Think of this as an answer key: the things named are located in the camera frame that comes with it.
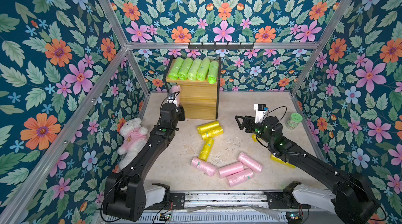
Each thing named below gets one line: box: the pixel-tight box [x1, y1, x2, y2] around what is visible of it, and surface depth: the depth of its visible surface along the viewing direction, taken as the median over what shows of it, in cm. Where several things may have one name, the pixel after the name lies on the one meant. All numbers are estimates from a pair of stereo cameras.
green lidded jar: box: [285, 112, 304, 130], surface depth 96 cm
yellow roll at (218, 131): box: [201, 126, 224, 141], surface depth 95 cm
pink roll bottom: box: [227, 168, 254, 188], surface depth 79 cm
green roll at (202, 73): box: [196, 57, 211, 82], surface depth 79 cm
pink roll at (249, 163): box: [237, 151, 264, 174], surface depth 84 cm
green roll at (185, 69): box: [177, 57, 194, 82], surface depth 80 cm
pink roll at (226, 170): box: [218, 161, 244, 179], surface depth 82 cm
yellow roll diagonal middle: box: [198, 137, 215, 162], surface depth 90 cm
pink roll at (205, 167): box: [190, 157, 217, 177], surface depth 82 cm
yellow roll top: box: [196, 120, 220, 134], surface depth 98 cm
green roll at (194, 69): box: [186, 58, 203, 82], surface depth 80 cm
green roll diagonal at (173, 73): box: [168, 57, 185, 81], surface depth 80 cm
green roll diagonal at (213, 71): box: [207, 60, 219, 85], surface depth 79 cm
